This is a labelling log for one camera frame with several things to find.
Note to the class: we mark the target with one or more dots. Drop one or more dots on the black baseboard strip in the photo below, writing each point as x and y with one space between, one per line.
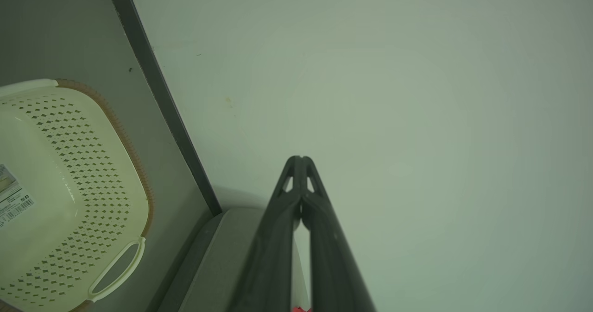
157 90

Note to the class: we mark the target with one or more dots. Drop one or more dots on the grey fabric sofa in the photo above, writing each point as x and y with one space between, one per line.
208 265

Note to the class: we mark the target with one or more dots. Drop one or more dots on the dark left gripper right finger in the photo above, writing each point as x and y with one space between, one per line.
333 265

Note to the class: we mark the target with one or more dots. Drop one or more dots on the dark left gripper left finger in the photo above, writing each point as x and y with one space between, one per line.
268 265

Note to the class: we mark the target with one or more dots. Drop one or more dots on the paper label sticker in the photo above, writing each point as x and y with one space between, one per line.
14 201

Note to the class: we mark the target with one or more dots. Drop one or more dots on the white perforated laundry basket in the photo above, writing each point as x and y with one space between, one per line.
69 164

